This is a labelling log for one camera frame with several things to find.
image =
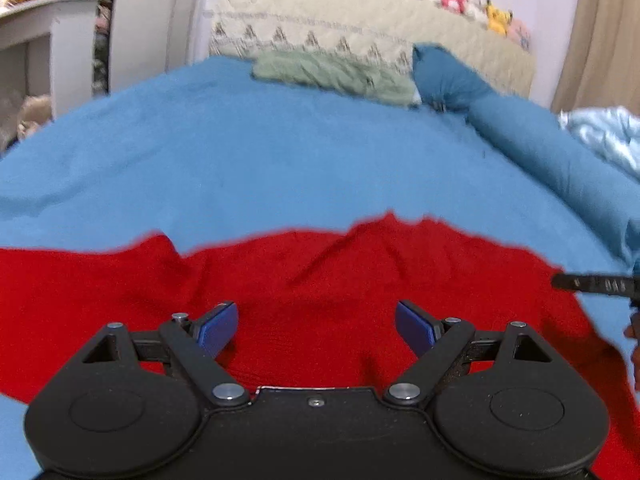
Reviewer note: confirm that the blue rolled duvet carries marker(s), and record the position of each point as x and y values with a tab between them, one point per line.
601	195

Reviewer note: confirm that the yellow plush toy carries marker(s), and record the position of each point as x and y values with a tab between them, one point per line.
498	20

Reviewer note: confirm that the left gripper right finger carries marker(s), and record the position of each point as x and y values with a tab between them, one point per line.
438	346

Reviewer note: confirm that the green pillow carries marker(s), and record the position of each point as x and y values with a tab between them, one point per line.
333	73

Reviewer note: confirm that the white desk shelf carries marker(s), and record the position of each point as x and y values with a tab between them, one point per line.
46	50

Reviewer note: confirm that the blue bed sheet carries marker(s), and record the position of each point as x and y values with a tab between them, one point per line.
209	154

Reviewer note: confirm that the white grey wardrobe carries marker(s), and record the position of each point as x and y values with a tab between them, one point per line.
147	38

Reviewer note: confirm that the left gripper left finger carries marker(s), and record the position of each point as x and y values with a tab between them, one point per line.
194	346

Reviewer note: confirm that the cream patterned pillow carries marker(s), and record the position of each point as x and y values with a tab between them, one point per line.
247	35

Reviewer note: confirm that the light blue satin blanket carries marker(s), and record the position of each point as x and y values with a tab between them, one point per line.
610	132

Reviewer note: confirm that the red garment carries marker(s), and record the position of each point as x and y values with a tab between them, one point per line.
316	309

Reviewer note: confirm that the dark blue pillow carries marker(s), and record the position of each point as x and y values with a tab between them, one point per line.
444	82

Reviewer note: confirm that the person's right hand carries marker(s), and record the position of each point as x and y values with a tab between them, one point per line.
630	333

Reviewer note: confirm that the beige curtain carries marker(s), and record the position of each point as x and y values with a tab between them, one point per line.
601	66

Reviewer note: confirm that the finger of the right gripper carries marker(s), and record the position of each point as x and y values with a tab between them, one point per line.
609	285

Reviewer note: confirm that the cream quilted headboard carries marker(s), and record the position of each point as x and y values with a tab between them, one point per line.
505	66

